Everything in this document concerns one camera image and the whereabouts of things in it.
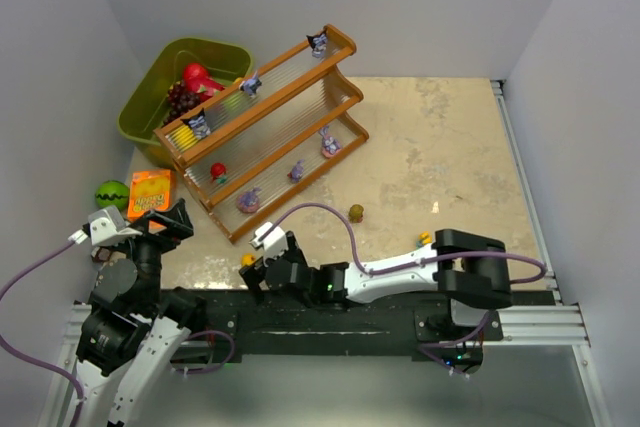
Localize yellow duck toy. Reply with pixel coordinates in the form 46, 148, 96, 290
241, 254, 257, 268

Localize red heart toy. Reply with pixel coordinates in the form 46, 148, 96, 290
210, 162, 227, 184

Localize purple figure pink donut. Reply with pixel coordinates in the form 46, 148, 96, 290
235, 187, 261, 214

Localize orange three-tier ribbed shelf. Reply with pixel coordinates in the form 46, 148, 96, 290
155, 24, 369, 243

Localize black-headed purple striped figure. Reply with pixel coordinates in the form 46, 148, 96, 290
182, 109, 212, 140

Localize purple bunny red bow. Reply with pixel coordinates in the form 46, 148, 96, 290
287, 159, 304, 183

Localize purple bunny pink base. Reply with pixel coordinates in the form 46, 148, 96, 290
318, 125, 342, 158

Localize purple figure dark wings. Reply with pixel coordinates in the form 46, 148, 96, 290
239, 71, 262, 98

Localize black figure toy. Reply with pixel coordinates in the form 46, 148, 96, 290
306, 29, 328, 59

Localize brown object by left arm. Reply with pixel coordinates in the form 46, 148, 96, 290
90, 246, 114, 264

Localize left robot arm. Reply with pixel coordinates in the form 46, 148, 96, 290
72, 199, 206, 426

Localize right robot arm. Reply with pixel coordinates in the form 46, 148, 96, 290
239, 222, 513, 311

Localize orange snack box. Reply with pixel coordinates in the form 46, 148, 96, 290
127, 169, 176, 221

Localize green watermelon ball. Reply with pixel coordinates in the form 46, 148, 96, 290
94, 180, 130, 211

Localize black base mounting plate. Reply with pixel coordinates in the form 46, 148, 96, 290
114, 289, 557, 363

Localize yellow plastic lemon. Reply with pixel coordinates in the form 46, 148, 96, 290
171, 125, 198, 151

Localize brown round toy figure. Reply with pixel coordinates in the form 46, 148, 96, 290
348, 204, 364, 223

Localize green plastic bin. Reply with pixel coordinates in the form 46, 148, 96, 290
117, 37, 253, 168

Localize dark purple grape bunch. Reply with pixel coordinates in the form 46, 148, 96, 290
163, 79, 206, 126

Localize green plastic lime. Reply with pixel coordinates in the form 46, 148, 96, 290
222, 90, 242, 115

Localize yellow blue small duck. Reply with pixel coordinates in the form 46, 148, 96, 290
416, 231, 433, 248

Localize red dragon fruit toy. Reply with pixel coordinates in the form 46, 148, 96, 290
182, 63, 225, 101

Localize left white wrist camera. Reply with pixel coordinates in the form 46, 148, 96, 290
68, 205, 142, 247

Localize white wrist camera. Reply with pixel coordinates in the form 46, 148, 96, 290
250, 222, 289, 261
68, 205, 142, 247

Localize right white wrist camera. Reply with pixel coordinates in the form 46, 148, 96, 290
250, 222, 289, 261

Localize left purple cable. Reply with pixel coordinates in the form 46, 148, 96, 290
0, 241, 86, 427

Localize aluminium frame rail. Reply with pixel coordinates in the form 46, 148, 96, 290
491, 78, 611, 427

